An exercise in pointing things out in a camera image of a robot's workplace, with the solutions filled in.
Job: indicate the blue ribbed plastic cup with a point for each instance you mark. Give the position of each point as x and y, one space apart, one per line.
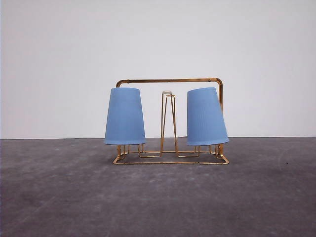
124 121

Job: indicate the gold wire cup rack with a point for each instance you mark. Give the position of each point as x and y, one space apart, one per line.
196 157

